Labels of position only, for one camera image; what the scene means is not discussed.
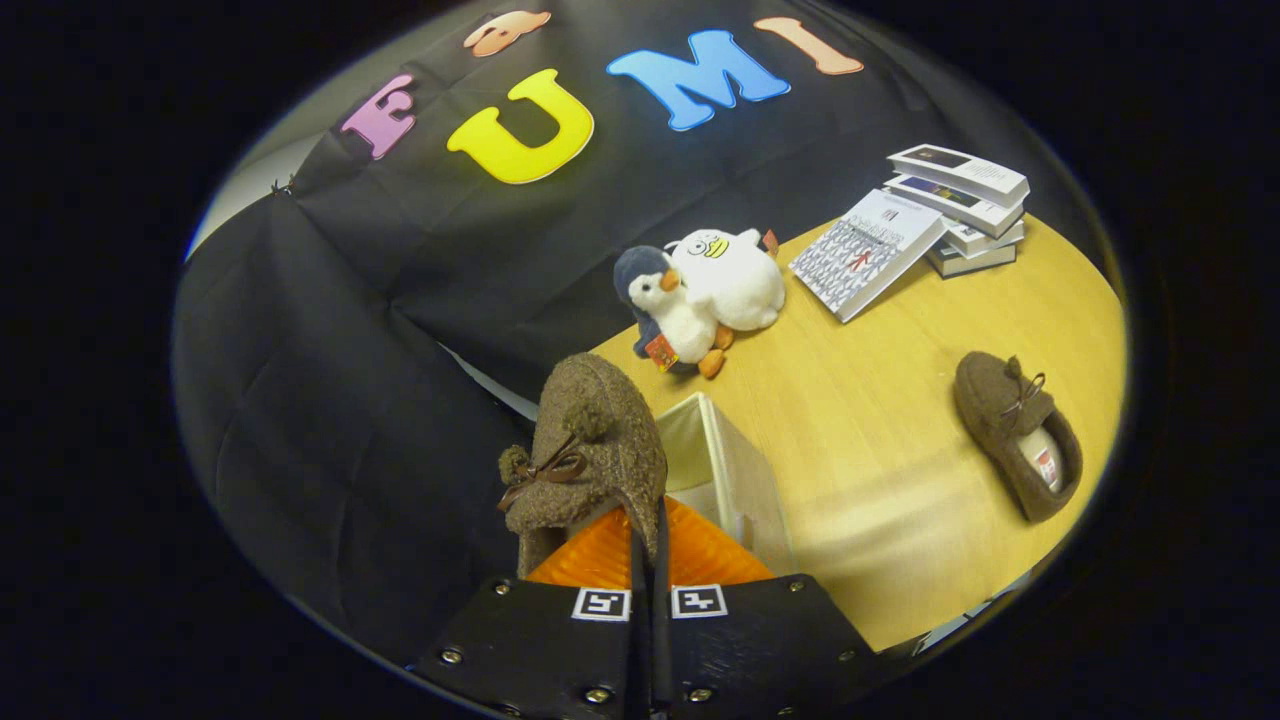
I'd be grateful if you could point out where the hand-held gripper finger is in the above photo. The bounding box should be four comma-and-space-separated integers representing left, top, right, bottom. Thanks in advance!
415, 505, 653, 720
652, 495, 876, 720

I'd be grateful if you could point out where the beige fabric storage box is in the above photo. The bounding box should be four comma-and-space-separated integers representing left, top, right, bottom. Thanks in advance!
654, 391, 797, 577

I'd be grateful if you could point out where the brown fuzzy shoe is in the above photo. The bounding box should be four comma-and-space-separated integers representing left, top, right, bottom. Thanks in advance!
952, 349, 1084, 524
496, 351, 669, 580

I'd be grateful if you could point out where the grey white plush penguin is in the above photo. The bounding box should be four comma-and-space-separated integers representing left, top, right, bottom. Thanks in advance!
611, 244, 735, 380

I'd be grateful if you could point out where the white plush duck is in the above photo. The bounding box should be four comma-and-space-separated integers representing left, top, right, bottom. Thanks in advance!
666, 227, 788, 334

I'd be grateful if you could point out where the patterned cover book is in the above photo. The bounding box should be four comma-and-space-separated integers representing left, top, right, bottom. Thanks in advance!
787, 187, 947, 325

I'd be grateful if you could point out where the grey book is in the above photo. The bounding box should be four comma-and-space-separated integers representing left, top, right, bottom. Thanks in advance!
926, 242, 1019, 279

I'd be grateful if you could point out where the thin white book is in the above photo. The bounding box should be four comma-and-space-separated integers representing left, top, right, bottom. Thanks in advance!
944, 217, 1027, 259

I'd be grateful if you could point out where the white book blue cover picture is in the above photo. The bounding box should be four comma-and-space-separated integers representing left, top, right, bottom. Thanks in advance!
883, 174, 1027, 239

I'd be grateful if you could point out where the white book dark cover picture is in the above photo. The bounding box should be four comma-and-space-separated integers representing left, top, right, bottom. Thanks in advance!
886, 143, 1032, 209

